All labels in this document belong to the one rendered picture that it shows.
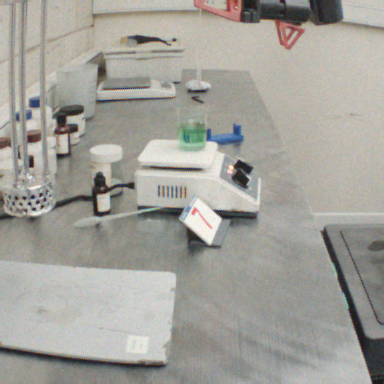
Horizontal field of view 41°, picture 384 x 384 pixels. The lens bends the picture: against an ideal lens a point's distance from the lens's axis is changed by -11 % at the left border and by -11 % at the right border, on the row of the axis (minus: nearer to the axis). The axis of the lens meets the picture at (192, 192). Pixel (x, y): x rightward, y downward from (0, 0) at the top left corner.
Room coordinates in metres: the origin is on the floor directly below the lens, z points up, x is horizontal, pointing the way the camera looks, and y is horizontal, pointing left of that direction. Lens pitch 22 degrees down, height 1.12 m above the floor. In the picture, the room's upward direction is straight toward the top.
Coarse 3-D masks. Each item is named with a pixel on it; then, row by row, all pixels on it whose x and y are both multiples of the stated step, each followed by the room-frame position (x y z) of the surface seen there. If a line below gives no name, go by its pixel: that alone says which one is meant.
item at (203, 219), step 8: (192, 208) 0.78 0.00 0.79; (200, 208) 0.80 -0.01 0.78; (208, 208) 0.82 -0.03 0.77; (192, 216) 0.76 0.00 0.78; (200, 216) 0.78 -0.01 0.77; (208, 216) 0.80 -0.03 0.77; (216, 216) 0.81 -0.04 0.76; (192, 224) 0.74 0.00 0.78; (200, 224) 0.76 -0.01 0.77; (208, 224) 0.77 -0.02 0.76; (200, 232) 0.74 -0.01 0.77; (208, 232) 0.75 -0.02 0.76
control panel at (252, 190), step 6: (222, 162) 0.91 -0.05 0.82; (228, 162) 0.92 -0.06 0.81; (234, 162) 0.94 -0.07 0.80; (222, 168) 0.88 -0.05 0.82; (228, 168) 0.90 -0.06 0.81; (234, 168) 0.91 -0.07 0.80; (222, 174) 0.86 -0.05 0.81; (228, 174) 0.87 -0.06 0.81; (234, 174) 0.88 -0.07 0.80; (252, 174) 0.93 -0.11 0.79; (228, 180) 0.84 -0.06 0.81; (252, 180) 0.90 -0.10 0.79; (234, 186) 0.83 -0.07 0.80; (240, 186) 0.85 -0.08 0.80; (252, 186) 0.88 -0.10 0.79; (246, 192) 0.84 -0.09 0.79; (252, 192) 0.85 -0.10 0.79
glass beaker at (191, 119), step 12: (180, 108) 0.93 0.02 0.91; (192, 108) 0.94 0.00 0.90; (204, 108) 0.93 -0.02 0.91; (180, 120) 0.89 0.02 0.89; (192, 120) 0.89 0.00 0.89; (204, 120) 0.90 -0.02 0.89; (180, 132) 0.89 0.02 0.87; (192, 132) 0.89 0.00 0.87; (204, 132) 0.90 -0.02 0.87; (180, 144) 0.89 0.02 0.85; (192, 144) 0.89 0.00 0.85; (204, 144) 0.90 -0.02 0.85
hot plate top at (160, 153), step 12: (156, 144) 0.94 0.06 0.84; (168, 144) 0.94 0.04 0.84; (216, 144) 0.94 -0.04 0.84; (144, 156) 0.87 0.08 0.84; (156, 156) 0.87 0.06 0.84; (168, 156) 0.87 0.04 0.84; (180, 156) 0.87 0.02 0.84; (192, 156) 0.87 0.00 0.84; (204, 156) 0.87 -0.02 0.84; (204, 168) 0.84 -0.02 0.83
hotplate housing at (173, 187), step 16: (144, 176) 0.85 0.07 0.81; (160, 176) 0.84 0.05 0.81; (176, 176) 0.84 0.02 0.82; (192, 176) 0.84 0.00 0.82; (208, 176) 0.84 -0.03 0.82; (144, 192) 0.85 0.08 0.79; (160, 192) 0.84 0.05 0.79; (176, 192) 0.84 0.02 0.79; (192, 192) 0.84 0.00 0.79; (208, 192) 0.83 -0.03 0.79; (224, 192) 0.83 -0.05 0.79; (240, 192) 0.83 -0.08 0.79; (144, 208) 0.85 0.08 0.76; (176, 208) 0.84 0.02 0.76; (224, 208) 0.83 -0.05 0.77; (240, 208) 0.83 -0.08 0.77; (256, 208) 0.83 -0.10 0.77
